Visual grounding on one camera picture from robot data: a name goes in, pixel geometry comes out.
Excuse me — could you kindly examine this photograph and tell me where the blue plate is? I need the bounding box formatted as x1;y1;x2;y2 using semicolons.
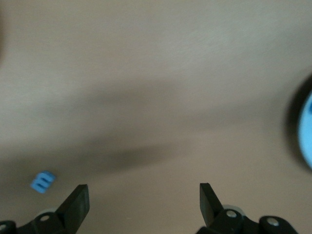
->
298;91;312;170

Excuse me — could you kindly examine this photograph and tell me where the brown table cover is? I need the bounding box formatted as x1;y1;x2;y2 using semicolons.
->
0;0;312;234

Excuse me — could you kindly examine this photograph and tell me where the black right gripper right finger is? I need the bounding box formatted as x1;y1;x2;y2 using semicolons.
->
196;182;300;234

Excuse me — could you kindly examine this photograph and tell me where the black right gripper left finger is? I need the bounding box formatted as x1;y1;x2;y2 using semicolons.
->
0;184;90;234

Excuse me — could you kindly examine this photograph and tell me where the blue small letter m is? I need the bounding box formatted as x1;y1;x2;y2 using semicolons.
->
30;170;56;194

